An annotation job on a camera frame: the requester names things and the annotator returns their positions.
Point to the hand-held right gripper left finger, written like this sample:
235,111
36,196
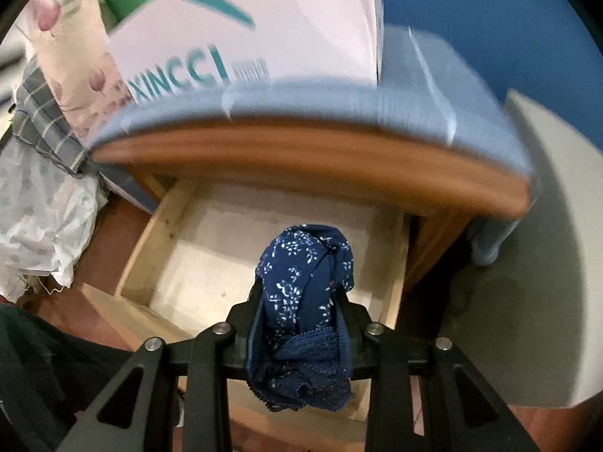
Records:
252,334

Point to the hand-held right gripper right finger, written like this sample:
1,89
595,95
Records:
345,339

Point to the navy floral underwear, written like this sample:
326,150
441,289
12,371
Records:
297,282

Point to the wooden drawer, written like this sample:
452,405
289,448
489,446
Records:
212,254

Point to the person's dark trouser leg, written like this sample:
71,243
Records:
47,376

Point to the blue towel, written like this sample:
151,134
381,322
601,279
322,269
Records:
329,103

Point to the white patterned sheet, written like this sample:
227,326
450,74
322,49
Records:
37,207

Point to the grey plaid cloth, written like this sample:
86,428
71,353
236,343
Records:
42,113

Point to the blue foam mat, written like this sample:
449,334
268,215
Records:
494,19

